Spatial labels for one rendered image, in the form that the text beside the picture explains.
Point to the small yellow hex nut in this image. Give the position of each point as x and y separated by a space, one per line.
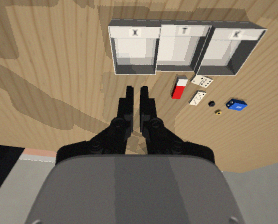
218 112

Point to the cream domino tile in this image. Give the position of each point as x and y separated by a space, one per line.
197 97
201 80

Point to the blue battery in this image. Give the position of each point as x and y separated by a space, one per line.
236 104

